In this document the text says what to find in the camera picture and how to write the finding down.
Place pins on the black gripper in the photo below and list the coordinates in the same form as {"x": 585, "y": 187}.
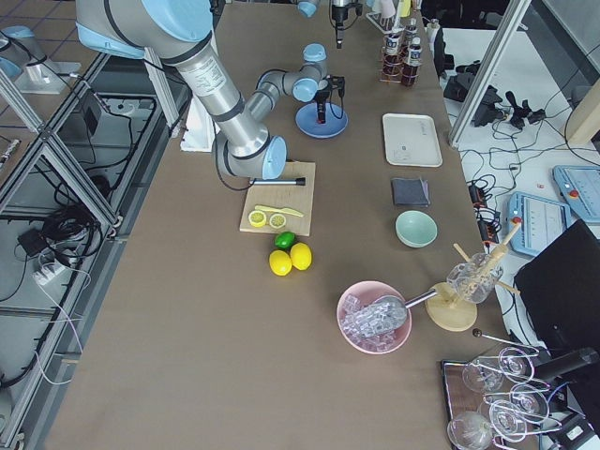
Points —
{"x": 322, "y": 97}
{"x": 338, "y": 14}

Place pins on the blue round plate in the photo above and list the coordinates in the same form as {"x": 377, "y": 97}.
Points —
{"x": 336, "y": 120}

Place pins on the dark drink bottle white cap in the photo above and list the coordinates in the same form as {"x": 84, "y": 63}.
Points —
{"x": 390, "y": 54}

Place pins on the steel muddler black tip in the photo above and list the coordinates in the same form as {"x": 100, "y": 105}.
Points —
{"x": 279, "y": 182}

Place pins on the cream rectangular tray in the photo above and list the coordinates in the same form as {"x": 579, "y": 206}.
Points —
{"x": 411, "y": 140}

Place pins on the yellow plastic knife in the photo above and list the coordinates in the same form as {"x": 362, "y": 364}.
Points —
{"x": 284, "y": 210}

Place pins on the wooden cutting board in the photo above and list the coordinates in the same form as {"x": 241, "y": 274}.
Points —
{"x": 298, "y": 198}

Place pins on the grey folded cloth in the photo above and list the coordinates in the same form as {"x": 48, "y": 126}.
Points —
{"x": 413, "y": 192}

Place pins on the lemon half slice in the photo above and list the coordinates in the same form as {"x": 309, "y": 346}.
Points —
{"x": 277, "y": 221}
{"x": 257, "y": 218}

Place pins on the green lime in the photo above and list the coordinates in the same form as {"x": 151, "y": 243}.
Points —
{"x": 285, "y": 240}

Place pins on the whole yellow lemon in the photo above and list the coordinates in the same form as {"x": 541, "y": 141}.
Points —
{"x": 280, "y": 263}
{"x": 301, "y": 256}

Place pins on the green ceramic bowl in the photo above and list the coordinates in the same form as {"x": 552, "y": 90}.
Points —
{"x": 416, "y": 229}

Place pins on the pink bowl of ice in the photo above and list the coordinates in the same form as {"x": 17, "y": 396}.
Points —
{"x": 358, "y": 296}

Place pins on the metal ice scoop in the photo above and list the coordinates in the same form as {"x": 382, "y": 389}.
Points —
{"x": 386, "y": 314}

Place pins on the glass mug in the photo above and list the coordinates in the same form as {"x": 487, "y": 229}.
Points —
{"x": 471, "y": 282}

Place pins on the wooden cup tree stand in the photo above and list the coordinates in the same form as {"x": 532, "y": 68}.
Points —
{"x": 447, "y": 309}

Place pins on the blue teach pendant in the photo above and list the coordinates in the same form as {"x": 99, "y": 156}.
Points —
{"x": 578, "y": 183}
{"x": 541, "y": 220}

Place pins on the wine glass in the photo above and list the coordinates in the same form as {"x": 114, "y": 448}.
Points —
{"x": 470, "y": 431}
{"x": 515, "y": 365}
{"x": 483, "y": 375}

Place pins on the copper wire bottle rack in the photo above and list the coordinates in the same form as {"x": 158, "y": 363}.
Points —
{"x": 403, "y": 48}

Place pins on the white camera mast base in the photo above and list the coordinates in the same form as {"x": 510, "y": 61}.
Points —
{"x": 199, "y": 133}

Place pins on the aluminium frame post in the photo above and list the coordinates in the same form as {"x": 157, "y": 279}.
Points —
{"x": 508, "y": 26}

